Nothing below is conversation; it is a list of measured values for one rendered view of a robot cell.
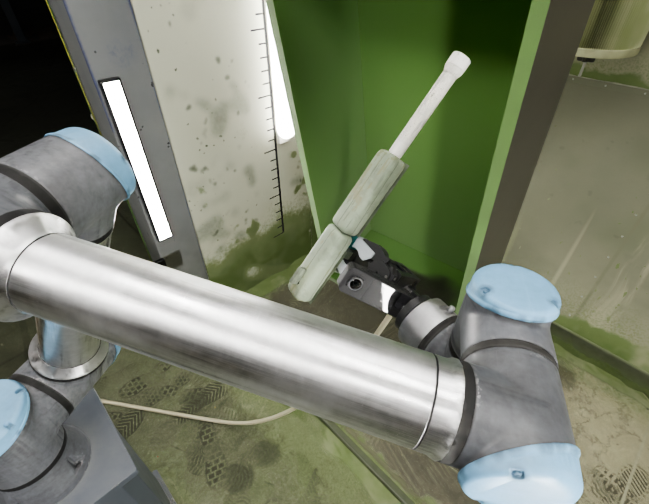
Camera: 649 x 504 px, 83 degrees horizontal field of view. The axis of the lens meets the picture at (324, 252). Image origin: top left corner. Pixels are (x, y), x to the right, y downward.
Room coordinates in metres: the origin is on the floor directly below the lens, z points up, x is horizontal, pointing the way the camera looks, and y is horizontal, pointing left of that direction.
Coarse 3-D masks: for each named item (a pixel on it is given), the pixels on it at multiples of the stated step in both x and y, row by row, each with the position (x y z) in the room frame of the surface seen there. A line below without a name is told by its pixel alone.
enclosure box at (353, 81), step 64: (320, 0) 1.17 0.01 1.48; (384, 0) 1.24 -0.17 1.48; (448, 0) 1.11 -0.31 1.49; (512, 0) 1.01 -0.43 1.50; (576, 0) 0.76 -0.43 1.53; (320, 64) 1.16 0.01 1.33; (384, 64) 1.26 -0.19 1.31; (512, 64) 1.01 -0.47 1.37; (320, 128) 1.16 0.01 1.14; (384, 128) 1.30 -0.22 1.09; (448, 128) 1.14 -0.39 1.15; (512, 128) 0.66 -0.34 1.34; (320, 192) 1.15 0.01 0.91; (448, 192) 1.15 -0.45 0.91; (512, 192) 0.81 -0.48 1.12; (448, 256) 1.18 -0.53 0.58
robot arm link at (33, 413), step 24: (0, 384) 0.40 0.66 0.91; (24, 384) 0.41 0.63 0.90; (0, 408) 0.35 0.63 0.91; (24, 408) 0.36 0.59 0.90; (48, 408) 0.38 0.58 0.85; (72, 408) 0.41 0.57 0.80; (0, 432) 0.31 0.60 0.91; (24, 432) 0.32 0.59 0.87; (48, 432) 0.35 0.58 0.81; (0, 456) 0.28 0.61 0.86; (24, 456) 0.30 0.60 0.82; (48, 456) 0.32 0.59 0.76; (0, 480) 0.27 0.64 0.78; (24, 480) 0.28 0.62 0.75
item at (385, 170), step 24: (456, 72) 0.61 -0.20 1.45; (432, 96) 0.60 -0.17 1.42; (408, 144) 0.57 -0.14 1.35; (384, 168) 0.55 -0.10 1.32; (360, 192) 0.54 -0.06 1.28; (384, 192) 0.54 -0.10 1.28; (336, 216) 0.54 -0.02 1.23; (360, 216) 0.52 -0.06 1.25; (336, 240) 0.50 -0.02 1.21; (312, 264) 0.49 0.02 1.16; (336, 264) 0.50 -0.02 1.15; (360, 264) 0.53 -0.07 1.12; (312, 288) 0.47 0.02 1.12
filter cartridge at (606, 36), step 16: (608, 0) 1.58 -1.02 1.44; (624, 0) 1.57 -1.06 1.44; (640, 0) 1.55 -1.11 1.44; (592, 16) 1.61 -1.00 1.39; (608, 16) 1.58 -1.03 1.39; (624, 16) 1.55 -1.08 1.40; (640, 16) 1.56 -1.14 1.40; (592, 32) 1.61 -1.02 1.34; (608, 32) 1.58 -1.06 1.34; (624, 32) 1.56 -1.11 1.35; (640, 32) 1.57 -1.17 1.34; (592, 48) 1.59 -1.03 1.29; (608, 48) 1.57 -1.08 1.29; (624, 48) 1.56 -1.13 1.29; (640, 48) 1.60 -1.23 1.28
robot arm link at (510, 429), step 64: (0, 192) 0.32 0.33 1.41; (0, 256) 0.25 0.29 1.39; (64, 256) 0.26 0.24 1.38; (128, 256) 0.27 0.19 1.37; (0, 320) 0.23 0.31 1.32; (64, 320) 0.22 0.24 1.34; (128, 320) 0.21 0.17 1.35; (192, 320) 0.20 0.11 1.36; (256, 320) 0.21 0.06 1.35; (320, 320) 0.22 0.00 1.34; (256, 384) 0.17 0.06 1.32; (320, 384) 0.16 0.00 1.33; (384, 384) 0.16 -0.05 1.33; (448, 384) 0.16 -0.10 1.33; (512, 384) 0.17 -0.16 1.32; (448, 448) 0.12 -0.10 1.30; (512, 448) 0.12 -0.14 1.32; (576, 448) 0.12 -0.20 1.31
